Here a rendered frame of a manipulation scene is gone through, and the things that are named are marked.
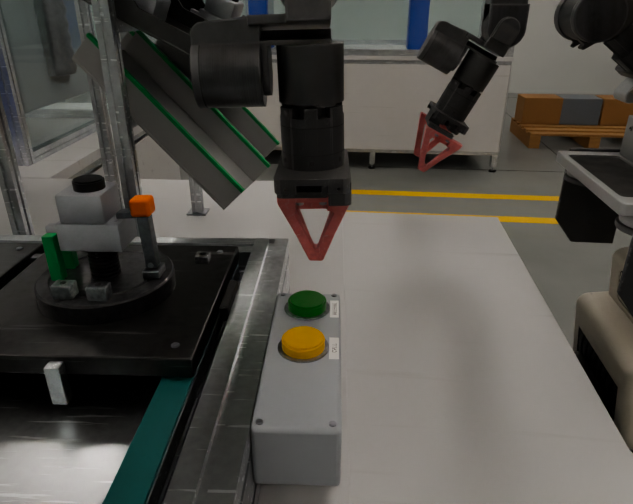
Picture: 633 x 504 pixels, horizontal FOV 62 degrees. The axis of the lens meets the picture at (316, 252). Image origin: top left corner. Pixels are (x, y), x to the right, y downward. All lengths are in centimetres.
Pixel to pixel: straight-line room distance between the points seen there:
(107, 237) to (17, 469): 21
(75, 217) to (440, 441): 42
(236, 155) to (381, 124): 362
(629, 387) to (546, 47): 860
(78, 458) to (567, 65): 922
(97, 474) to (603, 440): 47
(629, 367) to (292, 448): 56
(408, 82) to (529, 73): 507
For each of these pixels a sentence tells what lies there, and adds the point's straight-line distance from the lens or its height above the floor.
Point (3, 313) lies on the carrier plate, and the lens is 61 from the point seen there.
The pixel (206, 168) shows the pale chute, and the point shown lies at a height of 105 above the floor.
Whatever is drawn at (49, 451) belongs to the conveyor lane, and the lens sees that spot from 51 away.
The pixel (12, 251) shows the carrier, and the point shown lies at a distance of 76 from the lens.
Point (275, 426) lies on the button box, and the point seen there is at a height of 96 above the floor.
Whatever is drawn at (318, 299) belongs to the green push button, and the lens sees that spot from 55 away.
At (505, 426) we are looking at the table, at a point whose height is 86.
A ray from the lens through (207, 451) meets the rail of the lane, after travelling 41.
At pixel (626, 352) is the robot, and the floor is 80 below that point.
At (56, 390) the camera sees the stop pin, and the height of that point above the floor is 94.
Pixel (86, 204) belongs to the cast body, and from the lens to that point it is 55.
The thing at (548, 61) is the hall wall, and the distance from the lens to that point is 935.
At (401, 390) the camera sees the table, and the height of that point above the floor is 86.
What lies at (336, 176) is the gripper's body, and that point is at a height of 112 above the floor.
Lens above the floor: 125
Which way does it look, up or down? 25 degrees down
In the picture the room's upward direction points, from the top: straight up
